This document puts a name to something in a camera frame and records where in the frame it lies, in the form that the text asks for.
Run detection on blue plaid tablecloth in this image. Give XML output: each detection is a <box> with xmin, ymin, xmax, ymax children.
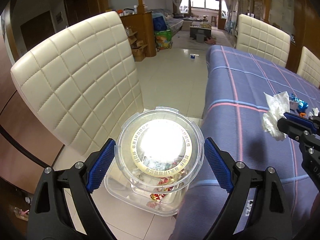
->
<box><xmin>169</xmin><ymin>45</ymin><xmax>319</xmax><ymax>239</ymax></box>

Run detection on clear plastic trash bin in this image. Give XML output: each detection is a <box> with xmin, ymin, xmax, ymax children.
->
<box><xmin>104</xmin><ymin>160</ymin><xmax>188</xmax><ymax>217</ymax></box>

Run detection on white tissue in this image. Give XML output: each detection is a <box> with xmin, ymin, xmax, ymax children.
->
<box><xmin>262</xmin><ymin>92</ymin><xmax>290</xmax><ymax>141</ymax></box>

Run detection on white crumpled paper ball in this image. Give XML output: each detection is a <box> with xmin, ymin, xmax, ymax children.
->
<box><xmin>308</xmin><ymin>108</ymin><xmax>319</xmax><ymax>117</ymax></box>

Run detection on cream quilted chair far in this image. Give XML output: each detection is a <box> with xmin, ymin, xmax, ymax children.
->
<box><xmin>235</xmin><ymin>14</ymin><xmax>290</xmax><ymax>67</ymax></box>

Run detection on wooden divider cabinet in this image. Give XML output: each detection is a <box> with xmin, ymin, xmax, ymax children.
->
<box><xmin>120</xmin><ymin>12</ymin><xmax>157</xmax><ymax>57</ymax></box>

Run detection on colourful woven bag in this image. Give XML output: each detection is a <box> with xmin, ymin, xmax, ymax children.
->
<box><xmin>154</xmin><ymin>29</ymin><xmax>172</xmax><ymax>51</ymax></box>

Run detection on cardboard boxes pile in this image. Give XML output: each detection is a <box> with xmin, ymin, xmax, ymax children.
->
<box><xmin>128</xmin><ymin>31</ymin><xmax>148</xmax><ymax>62</ymax></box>

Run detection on dark coffee table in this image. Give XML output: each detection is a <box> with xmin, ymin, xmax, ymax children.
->
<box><xmin>189</xmin><ymin>21</ymin><xmax>212</xmax><ymax>38</ymax></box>

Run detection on grey sofa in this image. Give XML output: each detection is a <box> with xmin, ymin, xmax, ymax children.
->
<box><xmin>150</xmin><ymin>9</ymin><xmax>184</xmax><ymax>36</ymax></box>

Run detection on blue foil snack wrapper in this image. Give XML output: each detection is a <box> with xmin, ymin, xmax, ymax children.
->
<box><xmin>289</xmin><ymin>93</ymin><xmax>309</xmax><ymax>113</ymax></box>

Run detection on cream quilted chair right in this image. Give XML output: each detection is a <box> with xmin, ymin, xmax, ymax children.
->
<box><xmin>297</xmin><ymin>46</ymin><xmax>320</xmax><ymax>88</ymax></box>

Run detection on round clear plastic lid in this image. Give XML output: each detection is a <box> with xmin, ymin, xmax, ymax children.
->
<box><xmin>115</xmin><ymin>107</ymin><xmax>204</xmax><ymax>194</ymax></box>

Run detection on cream quilted chair left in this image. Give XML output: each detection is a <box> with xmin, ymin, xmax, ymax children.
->
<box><xmin>11</xmin><ymin>11</ymin><xmax>144</xmax><ymax>170</ymax></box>

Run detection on cream quilted chair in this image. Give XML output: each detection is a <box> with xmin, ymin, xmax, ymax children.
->
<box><xmin>235</xmin><ymin>14</ymin><xmax>290</xmax><ymax>67</ymax></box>
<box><xmin>297</xmin><ymin>46</ymin><xmax>320</xmax><ymax>88</ymax></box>
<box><xmin>11</xmin><ymin>11</ymin><xmax>144</xmax><ymax>170</ymax></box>

